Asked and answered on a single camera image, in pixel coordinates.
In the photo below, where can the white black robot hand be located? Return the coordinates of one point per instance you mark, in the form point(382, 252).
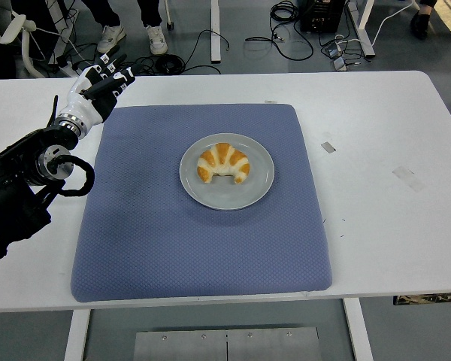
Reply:
point(83, 107)

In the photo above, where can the golden croissant bread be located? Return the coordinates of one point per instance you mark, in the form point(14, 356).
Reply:
point(221, 156)

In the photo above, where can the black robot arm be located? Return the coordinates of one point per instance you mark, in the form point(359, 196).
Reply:
point(15, 161)

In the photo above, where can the white power strip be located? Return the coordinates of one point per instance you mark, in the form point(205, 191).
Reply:
point(68, 69)

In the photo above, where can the person's leg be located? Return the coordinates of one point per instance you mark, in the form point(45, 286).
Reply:
point(420, 24)
point(111, 37)
point(156, 37)

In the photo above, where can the white pole with caster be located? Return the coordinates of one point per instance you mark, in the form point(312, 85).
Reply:
point(168, 13)

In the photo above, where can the white background table leg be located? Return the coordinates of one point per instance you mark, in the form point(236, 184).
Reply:
point(215, 34)
point(366, 34)

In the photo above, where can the blue quilted mat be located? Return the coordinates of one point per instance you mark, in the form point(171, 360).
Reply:
point(173, 248)

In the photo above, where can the grey round plate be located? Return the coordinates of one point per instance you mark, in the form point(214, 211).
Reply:
point(225, 197)

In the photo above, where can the grey tape piece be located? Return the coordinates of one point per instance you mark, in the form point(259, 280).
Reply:
point(328, 147)

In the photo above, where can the black equipment box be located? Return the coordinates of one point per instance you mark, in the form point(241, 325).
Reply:
point(321, 15)

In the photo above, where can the grey power adapter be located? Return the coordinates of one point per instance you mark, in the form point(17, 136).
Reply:
point(334, 50)

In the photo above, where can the large translucent tape piece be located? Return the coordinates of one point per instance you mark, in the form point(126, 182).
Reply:
point(409, 179)

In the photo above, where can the white chair frame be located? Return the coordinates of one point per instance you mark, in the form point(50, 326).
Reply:
point(28, 56)

